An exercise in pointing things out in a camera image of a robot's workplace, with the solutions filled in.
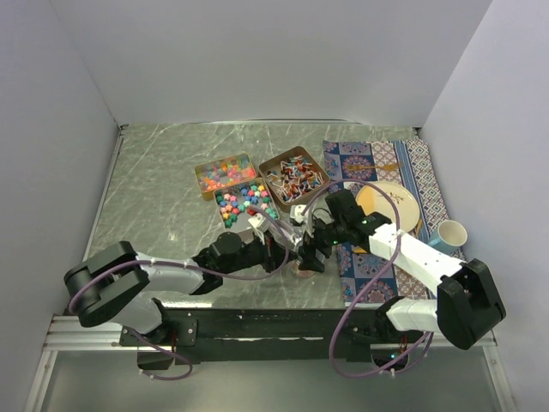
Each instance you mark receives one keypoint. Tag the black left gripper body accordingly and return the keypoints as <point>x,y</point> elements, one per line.
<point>262,251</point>

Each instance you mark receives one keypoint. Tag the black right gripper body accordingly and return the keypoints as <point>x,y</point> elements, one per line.
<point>326,236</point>

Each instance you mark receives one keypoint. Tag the clear glass jar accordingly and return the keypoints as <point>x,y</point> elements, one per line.
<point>303,274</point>

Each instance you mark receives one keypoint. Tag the silver metal scoop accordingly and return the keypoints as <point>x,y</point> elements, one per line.
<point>287,235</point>

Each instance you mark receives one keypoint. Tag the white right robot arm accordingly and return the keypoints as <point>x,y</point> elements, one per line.
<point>466,303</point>

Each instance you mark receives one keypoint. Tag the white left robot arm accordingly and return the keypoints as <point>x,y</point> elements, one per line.
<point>111,285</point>

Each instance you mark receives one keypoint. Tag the pink tin of star candies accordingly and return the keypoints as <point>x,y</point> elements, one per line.
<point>233,204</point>

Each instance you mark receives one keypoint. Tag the gold tin of gummy candies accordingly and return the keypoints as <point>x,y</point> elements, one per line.
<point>219,174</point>

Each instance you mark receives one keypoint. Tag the cream and orange plate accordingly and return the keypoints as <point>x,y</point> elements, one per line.
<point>373,201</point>

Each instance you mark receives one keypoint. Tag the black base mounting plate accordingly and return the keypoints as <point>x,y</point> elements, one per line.
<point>207,334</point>

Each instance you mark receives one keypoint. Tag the gold fork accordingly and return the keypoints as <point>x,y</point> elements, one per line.
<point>386,167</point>

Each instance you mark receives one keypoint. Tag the light blue mug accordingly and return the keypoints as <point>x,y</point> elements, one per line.
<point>448,237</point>

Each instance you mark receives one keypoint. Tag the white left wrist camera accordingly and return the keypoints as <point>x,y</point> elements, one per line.
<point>260,223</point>

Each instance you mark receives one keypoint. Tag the aluminium frame rail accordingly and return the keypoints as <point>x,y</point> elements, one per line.
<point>107,368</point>

